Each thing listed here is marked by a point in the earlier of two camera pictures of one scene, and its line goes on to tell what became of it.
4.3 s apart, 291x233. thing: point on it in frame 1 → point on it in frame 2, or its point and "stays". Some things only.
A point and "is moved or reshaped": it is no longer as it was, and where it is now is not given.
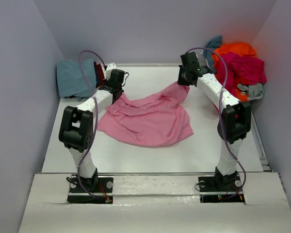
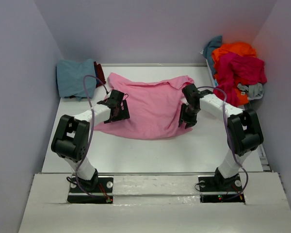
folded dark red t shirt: x=99 y=75 stays
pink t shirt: x=164 y=121 is moved or reshaped
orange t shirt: x=241 y=49 stays
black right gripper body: x=183 y=78 → x=191 y=115
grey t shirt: x=255 y=91 stays
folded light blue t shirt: x=70 y=82 stays
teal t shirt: x=209 y=55 stays
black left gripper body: x=121 y=91 → x=119 y=106
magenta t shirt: x=241 y=70 stays
